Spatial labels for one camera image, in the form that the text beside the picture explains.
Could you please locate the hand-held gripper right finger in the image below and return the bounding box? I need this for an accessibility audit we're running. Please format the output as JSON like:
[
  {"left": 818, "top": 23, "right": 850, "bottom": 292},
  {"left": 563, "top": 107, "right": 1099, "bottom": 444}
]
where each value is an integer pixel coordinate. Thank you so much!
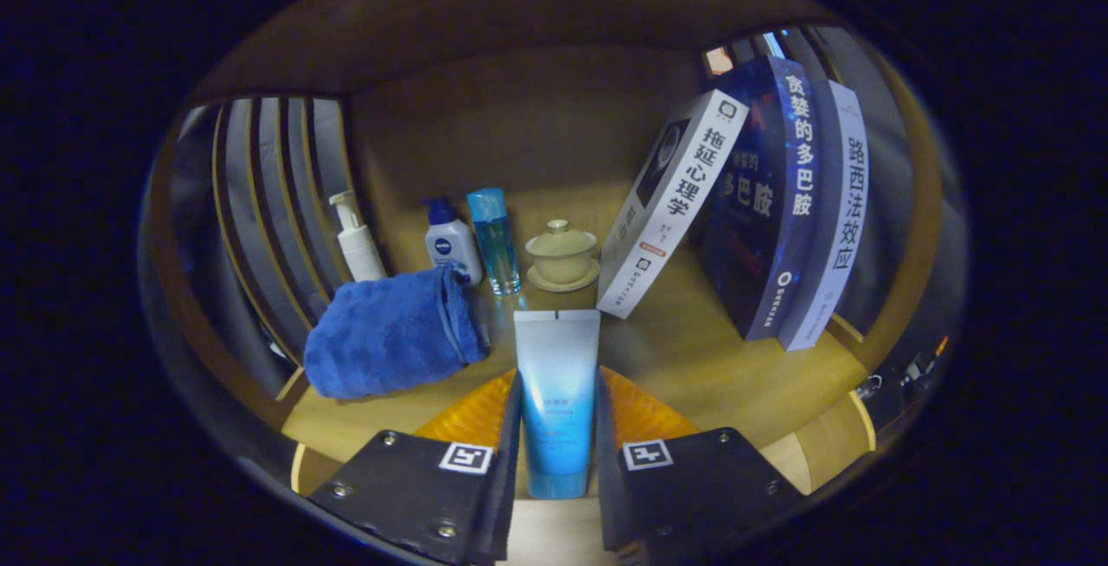
[{"left": 593, "top": 365, "right": 806, "bottom": 566}]

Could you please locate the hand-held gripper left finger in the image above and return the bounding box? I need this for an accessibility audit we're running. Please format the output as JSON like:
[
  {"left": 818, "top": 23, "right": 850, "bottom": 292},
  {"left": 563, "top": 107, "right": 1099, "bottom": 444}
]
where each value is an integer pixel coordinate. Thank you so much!
[{"left": 307, "top": 367, "right": 525, "bottom": 566}]

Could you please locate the light blue tube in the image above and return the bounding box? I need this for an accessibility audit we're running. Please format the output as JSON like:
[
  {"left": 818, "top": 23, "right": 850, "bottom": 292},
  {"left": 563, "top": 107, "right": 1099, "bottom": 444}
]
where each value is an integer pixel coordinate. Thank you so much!
[{"left": 513, "top": 309, "right": 602, "bottom": 500}]

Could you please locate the wooden countertop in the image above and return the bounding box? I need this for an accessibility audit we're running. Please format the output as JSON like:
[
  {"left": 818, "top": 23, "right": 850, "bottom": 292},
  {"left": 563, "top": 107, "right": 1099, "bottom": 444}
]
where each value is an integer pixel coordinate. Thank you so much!
[{"left": 281, "top": 177, "right": 866, "bottom": 463}]

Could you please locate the wooden cabinet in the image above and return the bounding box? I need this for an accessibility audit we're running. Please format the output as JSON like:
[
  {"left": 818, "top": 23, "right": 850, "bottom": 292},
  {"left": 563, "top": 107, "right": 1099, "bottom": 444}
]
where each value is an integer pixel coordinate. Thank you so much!
[{"left": 138, "top": 0, "right": 953, "bottom": 498}]

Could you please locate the blue rolled towel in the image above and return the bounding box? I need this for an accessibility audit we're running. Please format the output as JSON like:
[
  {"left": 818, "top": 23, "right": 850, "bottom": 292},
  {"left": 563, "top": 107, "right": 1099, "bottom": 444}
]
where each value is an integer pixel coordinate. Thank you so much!
[{"left": 303, "top": 263, "right": 491, "bottom": 401}]

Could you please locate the cream lidded teacup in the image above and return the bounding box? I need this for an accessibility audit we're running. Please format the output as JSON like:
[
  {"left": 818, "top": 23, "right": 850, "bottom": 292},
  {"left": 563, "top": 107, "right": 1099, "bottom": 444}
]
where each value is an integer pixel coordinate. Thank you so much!
[{"left": 524, "top": 219, "right": 601, "bottom": 293}]

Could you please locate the clear blue bottle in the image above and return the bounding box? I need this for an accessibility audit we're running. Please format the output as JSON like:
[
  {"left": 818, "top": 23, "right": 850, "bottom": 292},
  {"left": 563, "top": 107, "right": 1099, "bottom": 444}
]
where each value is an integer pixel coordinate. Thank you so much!
[{"left": 466, "top": 188, "right": 522, "bottom": 296}]

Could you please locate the white lotion bottle blue cap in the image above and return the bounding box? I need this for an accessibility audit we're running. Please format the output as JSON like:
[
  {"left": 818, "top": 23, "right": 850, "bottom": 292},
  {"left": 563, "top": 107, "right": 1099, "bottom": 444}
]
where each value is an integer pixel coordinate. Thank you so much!
[{"left": 423, "top": 196, "right": 484, "bottom": 287}]

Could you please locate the white pump bottle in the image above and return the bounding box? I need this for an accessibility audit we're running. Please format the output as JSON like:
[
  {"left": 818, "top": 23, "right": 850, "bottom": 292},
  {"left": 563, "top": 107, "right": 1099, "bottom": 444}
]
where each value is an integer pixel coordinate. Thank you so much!
[{"left": 328, "top": 190, "right": 388, "bottom": 283}]

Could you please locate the white book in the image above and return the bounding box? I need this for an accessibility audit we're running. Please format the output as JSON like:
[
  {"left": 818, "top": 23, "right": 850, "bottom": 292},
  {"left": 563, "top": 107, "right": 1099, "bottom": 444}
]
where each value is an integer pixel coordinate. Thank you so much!
[{"left": 596, "top": 89, "right": 750, "bottom": 320}]

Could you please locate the dark blue book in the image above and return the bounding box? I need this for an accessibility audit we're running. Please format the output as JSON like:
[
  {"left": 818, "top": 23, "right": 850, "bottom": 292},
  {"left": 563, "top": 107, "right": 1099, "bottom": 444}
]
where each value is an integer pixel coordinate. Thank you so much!
[{"left": 701, "top": 54, "right": 823, "bottom": 342}]

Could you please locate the black device with orange tip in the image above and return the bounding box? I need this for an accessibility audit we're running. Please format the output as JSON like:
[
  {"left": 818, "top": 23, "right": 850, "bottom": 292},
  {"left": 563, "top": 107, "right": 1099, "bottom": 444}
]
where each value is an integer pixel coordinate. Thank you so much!
[{"left": 857, "top": 337, "right": 953, "bottom": 428}]

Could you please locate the pale lavender book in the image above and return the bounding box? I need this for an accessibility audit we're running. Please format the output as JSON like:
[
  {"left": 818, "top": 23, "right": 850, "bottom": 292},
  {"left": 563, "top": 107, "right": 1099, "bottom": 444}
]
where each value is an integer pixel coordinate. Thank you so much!
[{"left": 776, "top": 79, "right": 870, "bottom": 352}]

